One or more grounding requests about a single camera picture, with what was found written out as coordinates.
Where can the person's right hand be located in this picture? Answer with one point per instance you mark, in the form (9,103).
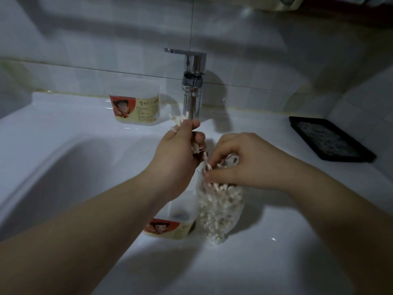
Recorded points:
(258,164)

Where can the person's left hand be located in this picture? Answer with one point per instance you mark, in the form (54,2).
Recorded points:
(173,159)

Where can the person's left fingers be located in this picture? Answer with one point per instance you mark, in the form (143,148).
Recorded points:
(192,125)

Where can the person's right thumb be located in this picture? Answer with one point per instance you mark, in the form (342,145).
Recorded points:
(222,178)

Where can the handful of cotton swabs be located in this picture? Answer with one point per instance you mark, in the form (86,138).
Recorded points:
(180,117)

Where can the single cotton swab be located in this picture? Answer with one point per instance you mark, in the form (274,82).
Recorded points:
(207,161)

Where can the clear plastic bag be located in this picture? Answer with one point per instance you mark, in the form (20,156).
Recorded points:
(235,211)

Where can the person's left forearm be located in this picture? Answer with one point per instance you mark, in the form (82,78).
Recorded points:
(83,236)

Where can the person's right forearm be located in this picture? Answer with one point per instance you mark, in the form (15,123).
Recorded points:
(344,218)

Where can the pile of cotton swabs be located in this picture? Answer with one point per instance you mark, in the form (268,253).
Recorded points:
(219,211)

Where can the chrome faucet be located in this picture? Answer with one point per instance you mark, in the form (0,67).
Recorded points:
(192,85)

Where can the clear labelled plastic container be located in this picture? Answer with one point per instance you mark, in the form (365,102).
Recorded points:
(136,109)
(172,225)

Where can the black soap tray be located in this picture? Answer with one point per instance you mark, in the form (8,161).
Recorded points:
(330,139)

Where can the white ceramic sink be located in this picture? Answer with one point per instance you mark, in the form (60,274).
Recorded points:
(76,181)

